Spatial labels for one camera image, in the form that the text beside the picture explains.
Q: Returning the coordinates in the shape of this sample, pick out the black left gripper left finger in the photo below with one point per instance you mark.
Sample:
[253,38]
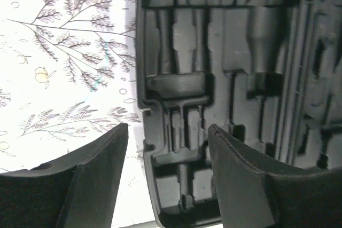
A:
[78,189]

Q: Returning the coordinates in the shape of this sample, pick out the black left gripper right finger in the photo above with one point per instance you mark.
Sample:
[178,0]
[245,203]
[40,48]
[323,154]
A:
[255,190]

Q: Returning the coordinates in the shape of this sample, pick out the black plastic tool case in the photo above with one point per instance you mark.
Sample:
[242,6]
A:
[268,72]

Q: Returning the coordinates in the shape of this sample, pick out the floral table cloth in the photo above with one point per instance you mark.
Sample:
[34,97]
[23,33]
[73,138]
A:
[67,76]

